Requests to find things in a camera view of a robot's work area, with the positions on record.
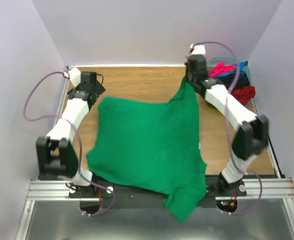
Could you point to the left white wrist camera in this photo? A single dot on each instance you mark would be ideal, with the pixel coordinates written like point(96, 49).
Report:
point(74, 76)

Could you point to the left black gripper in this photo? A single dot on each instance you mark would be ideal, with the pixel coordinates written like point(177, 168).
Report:
point(99, 89)

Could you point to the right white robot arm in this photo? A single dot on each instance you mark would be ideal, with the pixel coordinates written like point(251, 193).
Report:
point(251, 131)

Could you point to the pink t shirt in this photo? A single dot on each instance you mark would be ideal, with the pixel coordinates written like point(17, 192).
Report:
point(221, 70)

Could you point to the aluminium frame rail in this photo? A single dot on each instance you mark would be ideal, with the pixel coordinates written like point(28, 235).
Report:
point(266, 188)

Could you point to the red t shirt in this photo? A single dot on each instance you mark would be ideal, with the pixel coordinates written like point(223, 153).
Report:
point(244, 94)

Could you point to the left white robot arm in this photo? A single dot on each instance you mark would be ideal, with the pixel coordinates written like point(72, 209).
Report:
point(55, 152)

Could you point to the green t shirt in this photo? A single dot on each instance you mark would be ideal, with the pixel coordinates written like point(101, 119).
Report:
point(153, 146)

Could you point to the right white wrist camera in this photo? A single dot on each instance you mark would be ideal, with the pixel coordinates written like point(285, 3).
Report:
point(197, 49)

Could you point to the grey plastic laundry basket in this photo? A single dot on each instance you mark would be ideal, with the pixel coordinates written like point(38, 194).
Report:
point(243, 80)

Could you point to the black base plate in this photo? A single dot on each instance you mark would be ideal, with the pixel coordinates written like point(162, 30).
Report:
point(127, 197)

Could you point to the blue t shirt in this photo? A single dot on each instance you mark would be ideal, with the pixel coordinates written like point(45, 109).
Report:
point(242, 65)

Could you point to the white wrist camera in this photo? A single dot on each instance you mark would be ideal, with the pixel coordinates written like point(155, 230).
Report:
point(74, 76)
point(197, 49)

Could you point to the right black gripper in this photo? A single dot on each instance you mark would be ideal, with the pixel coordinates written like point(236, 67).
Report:
point(190, 78)

